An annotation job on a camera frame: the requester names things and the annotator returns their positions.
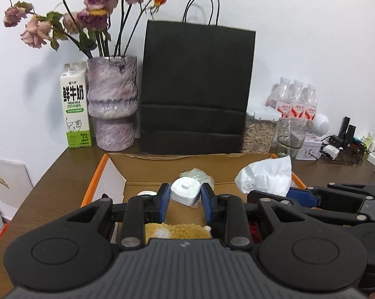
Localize clear plastic bag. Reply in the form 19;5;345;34
179;168;214;190

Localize white plastic jar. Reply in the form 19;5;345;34
170;177;202;208

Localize clear drinking glass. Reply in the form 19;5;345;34
276;118;308;159

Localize purple marbled vase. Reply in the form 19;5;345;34
86;55;139;151

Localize black paper bag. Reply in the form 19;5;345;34
140;0;257;155

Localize white green milk carton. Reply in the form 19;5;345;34
60;62;92;148

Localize black upright device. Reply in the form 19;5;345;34
341;117;356;141

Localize red cardboard box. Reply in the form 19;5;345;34
81;152;307;246

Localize white tissue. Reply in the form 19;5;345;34
234;155;292;197

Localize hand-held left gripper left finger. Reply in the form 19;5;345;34
64;183;173;248

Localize clear water bottle red label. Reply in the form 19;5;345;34
289;80;305;119
300;83;318;120
265;77;292;119

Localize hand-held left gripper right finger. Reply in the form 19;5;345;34
201;182;305;250

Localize clear container of seeds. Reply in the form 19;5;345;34
242;106;281;154

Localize yellow white plush toy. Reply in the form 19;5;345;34
145;222;213;240

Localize white charger plug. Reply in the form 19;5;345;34
321;144;341;159

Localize white paper box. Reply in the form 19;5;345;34
0;157;34;222

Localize white printed tin box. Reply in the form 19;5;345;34
295;134;323;161

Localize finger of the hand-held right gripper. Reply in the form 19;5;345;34
247;186;375;225
327;181;375;197

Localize white round device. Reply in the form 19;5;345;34
310;113;330;138

